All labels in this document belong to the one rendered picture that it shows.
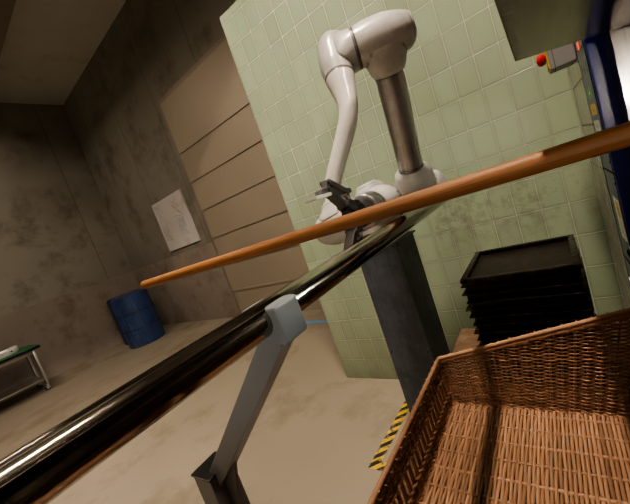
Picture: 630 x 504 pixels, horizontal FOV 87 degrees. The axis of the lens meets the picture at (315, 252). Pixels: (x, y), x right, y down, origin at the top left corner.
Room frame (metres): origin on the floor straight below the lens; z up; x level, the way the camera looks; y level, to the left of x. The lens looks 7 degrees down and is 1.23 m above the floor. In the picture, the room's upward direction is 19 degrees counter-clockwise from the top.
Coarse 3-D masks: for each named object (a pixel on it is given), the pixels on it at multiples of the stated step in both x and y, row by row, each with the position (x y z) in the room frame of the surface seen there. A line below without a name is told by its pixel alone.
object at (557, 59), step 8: (560, 48) 1.10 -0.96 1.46; (568, 48) 1.08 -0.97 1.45; (552, 56) 1.11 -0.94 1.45; (560, 56) 1.10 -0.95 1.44; (568, 56) 1.09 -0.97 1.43; (576, 56) 1.08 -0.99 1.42; (552, 64) 1.11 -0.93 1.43; (560, 64) 1.10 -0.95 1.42; (568, 64) 1.12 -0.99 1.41; (552, 72) 1.17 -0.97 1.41
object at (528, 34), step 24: (504, 0) 0.40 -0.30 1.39; (528, 0) 0.41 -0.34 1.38; (552, 0) 0.43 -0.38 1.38; (576, 0) 0.44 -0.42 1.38; (600, 0) 0.46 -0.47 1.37; (624, 0) 0.48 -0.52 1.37; (504, 24) 0.48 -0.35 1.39; (528, 24) 0.50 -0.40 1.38; (552, 24) 0.52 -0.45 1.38; (576, 24) 0.55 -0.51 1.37; (600, 24) 0.58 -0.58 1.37; (624, 24) 0.61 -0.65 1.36; (528, 48) 0.63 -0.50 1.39; (552, 48) 0.67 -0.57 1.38
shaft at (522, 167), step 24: (576, 144) 0.43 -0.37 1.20; (600, 144) 0.42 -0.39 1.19; (624, 144) 0.41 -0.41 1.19; (504, 168) 0.48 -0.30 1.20; (528, 168) 0.47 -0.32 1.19; (552, 168) 0.46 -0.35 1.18; (432, 192) 0.55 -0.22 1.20; (456, 192) 0.53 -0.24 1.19; (360, 216) 0.63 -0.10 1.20; (384, 216) 0.61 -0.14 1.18; (288, 240) 0.74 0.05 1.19; (216, 264) 0.90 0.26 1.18; (144, 288) 1.16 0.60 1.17
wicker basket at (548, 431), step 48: (528, 336) 0.74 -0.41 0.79; (576, 336) 0.68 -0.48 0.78; (624, 336) 0.63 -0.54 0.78; (432, 384) 0.80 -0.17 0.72; (480, 384) 0.82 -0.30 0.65; (528, 384) 0.75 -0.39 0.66; (624, 384) 0.64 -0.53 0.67; (432, 432) 0.75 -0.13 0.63; (480, 432) 0.74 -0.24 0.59; (528, 432) 0.70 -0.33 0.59; (576, 432) 0.65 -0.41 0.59; (624, 432) 0.62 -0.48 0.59; (384, 480) 0.55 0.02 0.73; (480, 480) 0.62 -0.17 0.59; (528, 480) 0.59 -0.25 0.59; (576, 480) 0.56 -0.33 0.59; (624, 480) 0.53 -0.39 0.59
